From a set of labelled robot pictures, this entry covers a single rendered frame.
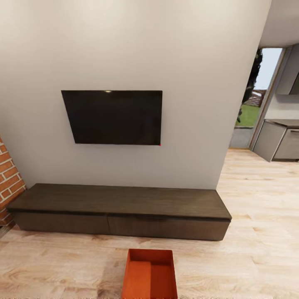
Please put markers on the wall mounted tv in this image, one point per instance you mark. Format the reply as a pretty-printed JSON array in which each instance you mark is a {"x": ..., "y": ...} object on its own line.
[{"x": 114, "y": 117}]

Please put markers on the dishwasher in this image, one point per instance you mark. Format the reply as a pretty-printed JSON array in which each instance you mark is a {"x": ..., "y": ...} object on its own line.
[{"x": 288, "y": 149}]

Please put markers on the fixed window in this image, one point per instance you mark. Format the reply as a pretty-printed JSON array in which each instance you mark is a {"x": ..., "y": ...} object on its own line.
[{"x": 263, "y": 74}]

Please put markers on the cabinet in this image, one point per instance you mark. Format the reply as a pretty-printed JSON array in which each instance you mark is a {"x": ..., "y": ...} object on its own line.
[
  {"x": 289, "y": 82},
  {"x": 122, "y": 210}
]

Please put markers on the storage box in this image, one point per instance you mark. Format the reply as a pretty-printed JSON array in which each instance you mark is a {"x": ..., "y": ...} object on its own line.
[{"x": 149, "y": 274}]

